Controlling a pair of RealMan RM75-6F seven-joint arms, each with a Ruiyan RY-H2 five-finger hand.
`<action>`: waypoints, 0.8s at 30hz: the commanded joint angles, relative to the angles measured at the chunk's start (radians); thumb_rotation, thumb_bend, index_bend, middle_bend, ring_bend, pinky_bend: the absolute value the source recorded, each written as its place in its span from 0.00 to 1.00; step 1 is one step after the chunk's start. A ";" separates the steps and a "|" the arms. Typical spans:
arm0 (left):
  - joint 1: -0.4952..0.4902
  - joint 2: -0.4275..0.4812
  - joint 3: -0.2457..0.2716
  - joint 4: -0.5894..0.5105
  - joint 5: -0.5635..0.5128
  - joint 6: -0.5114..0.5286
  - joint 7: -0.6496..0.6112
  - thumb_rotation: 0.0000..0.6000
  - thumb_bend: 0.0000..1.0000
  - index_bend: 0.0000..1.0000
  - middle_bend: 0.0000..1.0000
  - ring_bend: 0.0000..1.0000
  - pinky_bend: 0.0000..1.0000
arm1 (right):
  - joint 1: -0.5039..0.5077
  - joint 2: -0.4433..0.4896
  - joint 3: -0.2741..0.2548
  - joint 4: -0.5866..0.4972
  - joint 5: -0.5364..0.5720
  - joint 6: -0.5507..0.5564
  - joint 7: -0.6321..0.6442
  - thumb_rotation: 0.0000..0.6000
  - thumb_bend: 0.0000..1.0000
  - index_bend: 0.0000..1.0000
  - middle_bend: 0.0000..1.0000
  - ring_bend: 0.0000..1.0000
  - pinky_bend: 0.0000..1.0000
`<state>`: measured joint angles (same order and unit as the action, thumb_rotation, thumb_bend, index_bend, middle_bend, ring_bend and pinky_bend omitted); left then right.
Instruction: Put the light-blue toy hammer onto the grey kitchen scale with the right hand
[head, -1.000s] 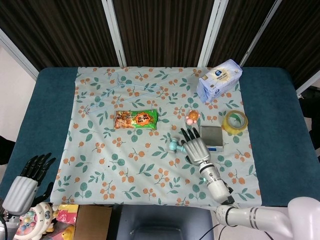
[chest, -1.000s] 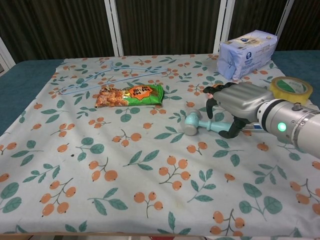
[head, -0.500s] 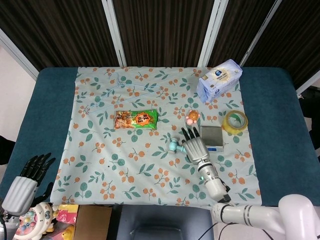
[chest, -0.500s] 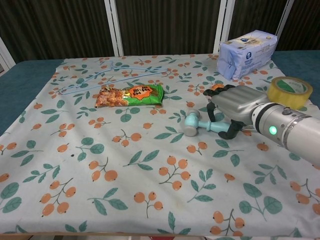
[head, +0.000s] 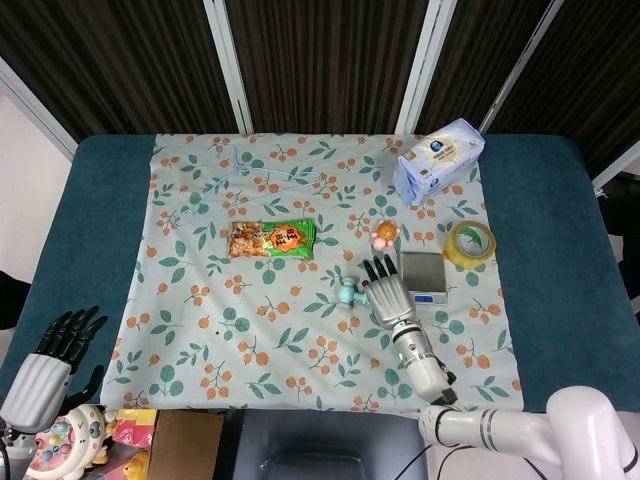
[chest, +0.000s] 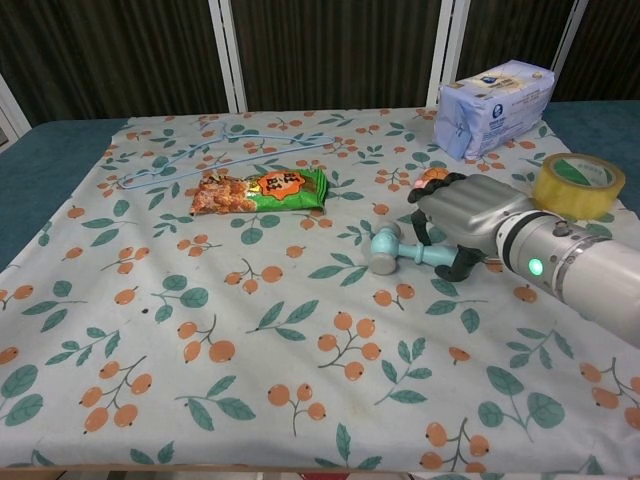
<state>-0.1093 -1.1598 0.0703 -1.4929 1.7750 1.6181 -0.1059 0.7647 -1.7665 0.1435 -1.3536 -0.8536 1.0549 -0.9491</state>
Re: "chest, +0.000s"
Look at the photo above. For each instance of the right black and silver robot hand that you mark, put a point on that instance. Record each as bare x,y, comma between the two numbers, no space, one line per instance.
465,210

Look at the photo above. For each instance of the light blue toy hammer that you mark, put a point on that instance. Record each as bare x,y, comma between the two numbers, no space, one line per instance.
387,250

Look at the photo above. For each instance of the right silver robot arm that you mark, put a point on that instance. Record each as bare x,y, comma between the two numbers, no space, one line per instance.
575,265

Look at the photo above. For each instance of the pink orange turtle toy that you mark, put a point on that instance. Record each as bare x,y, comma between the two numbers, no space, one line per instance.
434,175

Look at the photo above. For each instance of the pale blue paper package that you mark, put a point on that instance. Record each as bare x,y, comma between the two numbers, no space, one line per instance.
495,115

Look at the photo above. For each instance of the clear yellowish tape roll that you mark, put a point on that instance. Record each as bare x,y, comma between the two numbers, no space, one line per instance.
575,192

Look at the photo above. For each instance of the green orange snack bag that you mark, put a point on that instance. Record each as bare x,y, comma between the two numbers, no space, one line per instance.
250,192

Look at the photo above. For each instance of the floral leaf print tablecloth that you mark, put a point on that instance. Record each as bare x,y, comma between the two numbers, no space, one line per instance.
250,325

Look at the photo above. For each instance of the white double screen post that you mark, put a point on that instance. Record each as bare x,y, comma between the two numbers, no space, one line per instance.
229,55

